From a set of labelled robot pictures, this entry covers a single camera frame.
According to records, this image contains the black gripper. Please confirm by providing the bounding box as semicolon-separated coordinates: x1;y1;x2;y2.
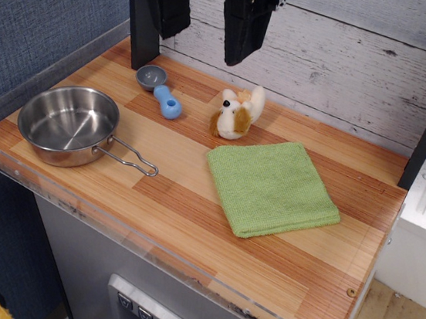
154;0;286;66

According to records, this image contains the stainless steel pot with handle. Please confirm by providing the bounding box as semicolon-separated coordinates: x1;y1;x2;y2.
18;86;159;177

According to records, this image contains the green folded towel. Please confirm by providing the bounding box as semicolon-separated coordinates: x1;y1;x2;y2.
207;142;340;239

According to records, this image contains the blue and grey scoop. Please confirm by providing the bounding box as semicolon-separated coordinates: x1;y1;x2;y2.
135;65;182;120

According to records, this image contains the white brown plush dog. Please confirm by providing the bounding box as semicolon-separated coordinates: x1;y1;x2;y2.
209;86;266;140

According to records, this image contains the clear acrylic table guard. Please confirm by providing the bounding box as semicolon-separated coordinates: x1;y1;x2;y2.
0;133;409;319

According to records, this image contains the grey cabinet front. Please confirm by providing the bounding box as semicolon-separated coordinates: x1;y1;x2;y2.
18;192;322;319

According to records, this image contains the silver dispenser panel with buttons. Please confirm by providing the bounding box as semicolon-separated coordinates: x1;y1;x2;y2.
107;273;182;319

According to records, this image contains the dark left vertical post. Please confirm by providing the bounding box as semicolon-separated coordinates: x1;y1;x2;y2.
129;0;160;70

